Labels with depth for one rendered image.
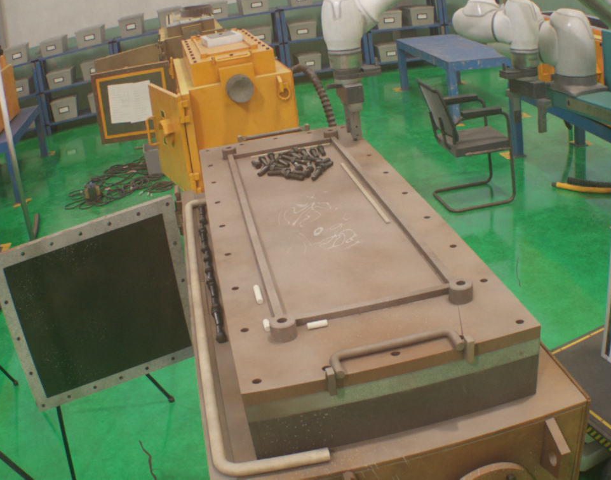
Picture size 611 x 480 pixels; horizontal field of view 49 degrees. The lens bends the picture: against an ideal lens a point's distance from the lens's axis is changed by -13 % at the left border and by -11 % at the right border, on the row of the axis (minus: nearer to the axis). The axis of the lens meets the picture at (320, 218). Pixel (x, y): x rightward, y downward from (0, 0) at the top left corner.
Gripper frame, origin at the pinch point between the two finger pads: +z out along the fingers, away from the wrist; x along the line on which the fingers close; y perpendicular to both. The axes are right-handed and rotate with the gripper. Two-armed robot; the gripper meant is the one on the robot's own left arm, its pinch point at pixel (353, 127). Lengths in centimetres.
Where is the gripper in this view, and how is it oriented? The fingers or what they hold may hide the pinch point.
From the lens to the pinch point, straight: 205.5
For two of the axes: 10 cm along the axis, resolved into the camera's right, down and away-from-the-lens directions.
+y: -9.7, 1.8, -1.4
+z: 1.2, 9.2, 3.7
